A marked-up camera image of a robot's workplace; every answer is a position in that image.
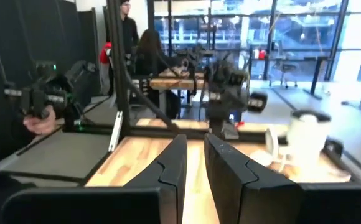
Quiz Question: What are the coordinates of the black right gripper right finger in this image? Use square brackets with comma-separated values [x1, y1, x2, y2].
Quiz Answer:
[204, 133, 361, 224]

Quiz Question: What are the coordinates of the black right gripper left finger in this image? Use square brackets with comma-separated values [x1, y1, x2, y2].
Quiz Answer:
[2, 133, 189, 224]

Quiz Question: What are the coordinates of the black office chair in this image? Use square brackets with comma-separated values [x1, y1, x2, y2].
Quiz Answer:
[268, 58, 299, 90]

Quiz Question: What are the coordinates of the wooden background workbench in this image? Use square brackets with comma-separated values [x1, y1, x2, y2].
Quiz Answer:
[148, 67, 207, 91]

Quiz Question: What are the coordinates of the white round desk lamp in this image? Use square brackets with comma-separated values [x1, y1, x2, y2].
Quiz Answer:
[250, 126, 291, 168]

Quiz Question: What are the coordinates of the white cylinder appliance black rim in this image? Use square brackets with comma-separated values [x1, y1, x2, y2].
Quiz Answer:
[287, 108, 333, 166]

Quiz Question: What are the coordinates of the black clamp hook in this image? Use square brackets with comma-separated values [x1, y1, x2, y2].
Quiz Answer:
[324, 138, 345, 160]

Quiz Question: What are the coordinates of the person's hand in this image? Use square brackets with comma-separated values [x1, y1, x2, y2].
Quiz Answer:
[22, 105, 57, 136]

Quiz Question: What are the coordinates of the red fabric item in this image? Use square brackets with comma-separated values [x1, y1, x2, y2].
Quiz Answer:
[98, 41, 113, 65]

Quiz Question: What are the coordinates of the black partition panel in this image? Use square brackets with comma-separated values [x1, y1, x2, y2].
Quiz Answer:
[0, 0, 102, 100]

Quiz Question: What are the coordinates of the silver aluminium bracket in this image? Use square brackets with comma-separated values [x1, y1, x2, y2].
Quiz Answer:
[108, 110, 124, 153]

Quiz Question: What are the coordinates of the black frame background desk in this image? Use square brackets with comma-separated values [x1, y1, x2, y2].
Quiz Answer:
[249, 55, 329, 101]

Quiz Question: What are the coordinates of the black aluminium table frame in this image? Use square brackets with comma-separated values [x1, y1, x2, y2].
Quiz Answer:
[0, 0, 361, 187]

